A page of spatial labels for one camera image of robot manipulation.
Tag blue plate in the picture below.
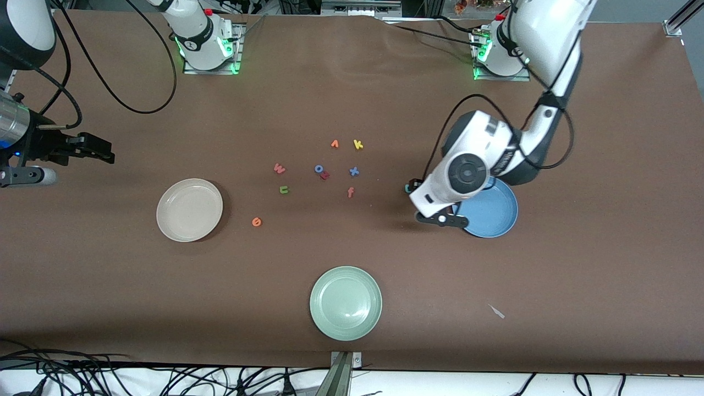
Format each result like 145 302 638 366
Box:
455 177 519 238

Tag brown table cover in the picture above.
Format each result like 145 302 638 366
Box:
0 8 704 376

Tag beige brown plate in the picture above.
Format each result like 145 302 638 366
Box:
156 178 224 243

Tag green plate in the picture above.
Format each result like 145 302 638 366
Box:
310 266 383 342

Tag orange dried plant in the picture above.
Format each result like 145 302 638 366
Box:
454 0 509 14

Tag grey metal beam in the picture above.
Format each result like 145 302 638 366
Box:
322 0 402 17

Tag long black looping cable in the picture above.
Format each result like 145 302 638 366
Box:
55 0 178 115

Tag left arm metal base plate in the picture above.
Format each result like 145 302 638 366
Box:
470 30 531 82

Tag black cable on table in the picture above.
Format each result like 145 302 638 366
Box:
379 15 485 50

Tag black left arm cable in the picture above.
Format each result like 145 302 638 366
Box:
423 0 576 185

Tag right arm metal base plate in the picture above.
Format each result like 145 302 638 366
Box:
183 22 243 75

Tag metal table edge bracket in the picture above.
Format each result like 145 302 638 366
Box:
329 351 362 396

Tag black floor cable bundle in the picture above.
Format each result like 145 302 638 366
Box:
0 338 331 396

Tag aluminium frame profile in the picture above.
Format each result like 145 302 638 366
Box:
663 0 704 38

